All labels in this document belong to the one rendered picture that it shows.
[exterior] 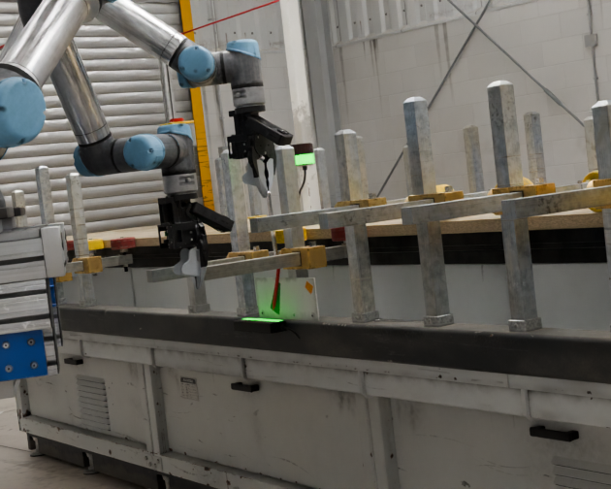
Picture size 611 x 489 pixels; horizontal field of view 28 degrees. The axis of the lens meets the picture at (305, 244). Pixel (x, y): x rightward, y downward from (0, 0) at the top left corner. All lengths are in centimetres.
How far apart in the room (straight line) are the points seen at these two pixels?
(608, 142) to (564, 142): 915
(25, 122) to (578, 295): 113
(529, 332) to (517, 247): 16
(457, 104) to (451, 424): 927
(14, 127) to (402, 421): 135
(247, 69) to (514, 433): 101
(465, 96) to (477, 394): 960
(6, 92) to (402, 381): 106
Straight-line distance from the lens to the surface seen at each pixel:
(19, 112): 217
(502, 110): 228
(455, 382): 252
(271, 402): 356
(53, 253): 223
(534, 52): 1143
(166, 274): 294
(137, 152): 257
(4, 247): 223
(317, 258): 282
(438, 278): 248
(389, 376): 269
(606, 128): 211
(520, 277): 229
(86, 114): 262
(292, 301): 289
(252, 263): 277
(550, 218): 248
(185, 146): 266
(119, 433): 454
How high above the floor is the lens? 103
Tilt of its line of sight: 3 degrees down
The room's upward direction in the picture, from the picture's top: 7 degrees counter-clockwise
